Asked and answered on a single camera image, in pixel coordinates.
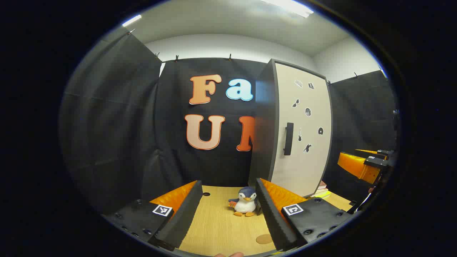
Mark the small orange card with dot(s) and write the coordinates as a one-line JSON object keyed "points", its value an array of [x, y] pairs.
{"points": [[232, 204]]}

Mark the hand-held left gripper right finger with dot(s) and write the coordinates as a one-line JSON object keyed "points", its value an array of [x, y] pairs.
{"points": [[270, 214]]}

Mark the dark grey cabinet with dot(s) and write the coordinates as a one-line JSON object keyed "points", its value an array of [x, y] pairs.
{"points": [[262, 125]]}

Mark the round brown coaster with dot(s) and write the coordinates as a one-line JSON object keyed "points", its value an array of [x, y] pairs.
{"points": [[264, 238]]}

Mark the black backdrop cloth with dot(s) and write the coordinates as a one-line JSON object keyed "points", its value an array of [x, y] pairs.
{"points": [[107, 125]]}

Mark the grey cabinet door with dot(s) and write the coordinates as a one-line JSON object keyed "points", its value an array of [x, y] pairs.
{"points": [[307, 160]]}

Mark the penguin plush toy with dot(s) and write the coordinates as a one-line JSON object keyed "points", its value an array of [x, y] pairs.
{"points": [[246, 203]]}

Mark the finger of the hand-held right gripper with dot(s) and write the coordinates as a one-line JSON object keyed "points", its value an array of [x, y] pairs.
{"points": [[357, 166]]}

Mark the brown cover book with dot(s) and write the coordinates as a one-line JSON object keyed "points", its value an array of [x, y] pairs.
{"points": [[322, 185]]}

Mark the thin yellow book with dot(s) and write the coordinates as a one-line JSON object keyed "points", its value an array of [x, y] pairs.
{"points": [[321, 194]]}

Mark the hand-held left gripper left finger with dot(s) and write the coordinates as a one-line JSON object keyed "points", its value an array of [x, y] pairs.
{"points": [[182, 217]]}

